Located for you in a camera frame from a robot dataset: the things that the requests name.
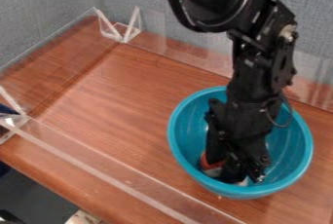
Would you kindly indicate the blue plastic bowl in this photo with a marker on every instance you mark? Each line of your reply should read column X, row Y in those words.
column 289, row 146

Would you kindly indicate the clear acrylic left barrier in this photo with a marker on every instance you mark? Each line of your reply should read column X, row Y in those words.
column 24, row 36

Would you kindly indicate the clear acrylic back barrier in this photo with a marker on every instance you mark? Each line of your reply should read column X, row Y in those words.
column 207, row 51

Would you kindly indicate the clear acrylic barrier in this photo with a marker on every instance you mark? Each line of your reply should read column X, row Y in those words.
column 207, row 51
column 24, row 36
column 102, row 184

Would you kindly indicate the clear acrylic front barrier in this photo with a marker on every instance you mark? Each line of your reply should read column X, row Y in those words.
column 102, row 184

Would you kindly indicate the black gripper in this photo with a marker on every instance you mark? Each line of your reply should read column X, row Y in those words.
column 238, row 126

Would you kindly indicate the plush mushroom with brown cap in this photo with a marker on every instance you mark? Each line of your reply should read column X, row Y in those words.
column 223, row 172

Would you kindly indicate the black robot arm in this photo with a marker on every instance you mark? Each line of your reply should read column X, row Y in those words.
column 261, row 27

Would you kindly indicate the clear acrylic left bracket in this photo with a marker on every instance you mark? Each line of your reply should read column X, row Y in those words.
column 9, row 114

